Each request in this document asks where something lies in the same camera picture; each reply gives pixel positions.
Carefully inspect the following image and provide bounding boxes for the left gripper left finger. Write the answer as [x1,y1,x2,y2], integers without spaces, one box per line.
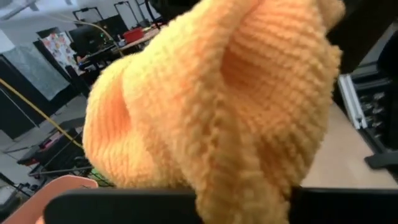
[42,187,205,224]

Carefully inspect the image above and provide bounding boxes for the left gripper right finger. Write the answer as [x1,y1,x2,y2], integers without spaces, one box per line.
[289,185,398,224]

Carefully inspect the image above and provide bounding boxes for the large green microfiber towel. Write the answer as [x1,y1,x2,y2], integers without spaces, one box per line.
[88,167,108,186]

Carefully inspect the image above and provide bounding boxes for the orange microfiber towel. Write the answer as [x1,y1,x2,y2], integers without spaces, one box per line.
[81,0,346,224]

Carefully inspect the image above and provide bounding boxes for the gray panel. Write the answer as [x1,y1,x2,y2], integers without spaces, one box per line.
[1,43,71,102]

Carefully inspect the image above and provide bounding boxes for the colourful poster board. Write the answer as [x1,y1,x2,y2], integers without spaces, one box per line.
[40,30,80,76]

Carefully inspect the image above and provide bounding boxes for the red plastic bin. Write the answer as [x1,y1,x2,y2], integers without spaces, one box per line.
[123,27,146,44]

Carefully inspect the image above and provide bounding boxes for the black computer monitor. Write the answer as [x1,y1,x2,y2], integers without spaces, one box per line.
[68,24,105,56]

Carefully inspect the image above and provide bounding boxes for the black wire basket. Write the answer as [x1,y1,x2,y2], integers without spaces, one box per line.
[29,124,114,188]

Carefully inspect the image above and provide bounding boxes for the yellow cable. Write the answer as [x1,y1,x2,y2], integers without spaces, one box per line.
[0,77,84,149]

